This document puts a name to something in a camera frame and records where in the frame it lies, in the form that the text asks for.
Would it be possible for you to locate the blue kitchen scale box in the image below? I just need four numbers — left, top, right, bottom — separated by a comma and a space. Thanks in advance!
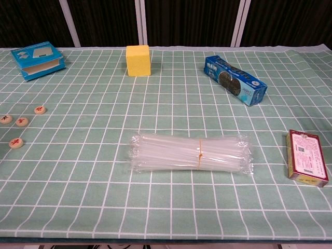
10, 40, 67, 82

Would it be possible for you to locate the red playing card box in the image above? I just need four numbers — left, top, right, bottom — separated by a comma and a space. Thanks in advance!
286, 129, 329, 188

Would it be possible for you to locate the clear wrapped straw bundle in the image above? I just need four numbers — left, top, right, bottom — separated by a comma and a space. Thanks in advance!
126, 132, 254, 177

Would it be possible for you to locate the yellow sponge cube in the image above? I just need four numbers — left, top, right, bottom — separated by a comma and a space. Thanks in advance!
126, 45, 152, 77

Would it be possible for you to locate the white partition frame post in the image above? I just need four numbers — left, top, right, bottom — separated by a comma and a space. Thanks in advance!
58, 0, 81, 48
230, 0, 252, 48
134, 0, 149, 47

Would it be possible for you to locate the blue cookie box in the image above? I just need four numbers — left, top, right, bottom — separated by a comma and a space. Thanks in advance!
204, 55, 268, 107

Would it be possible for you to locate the yellow rubber band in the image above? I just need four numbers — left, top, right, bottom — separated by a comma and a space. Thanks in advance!
197, 139, 204, 171

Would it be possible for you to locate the green checked tablecloth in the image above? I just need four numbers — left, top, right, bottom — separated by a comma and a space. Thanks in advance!
0, 44, 332, 241

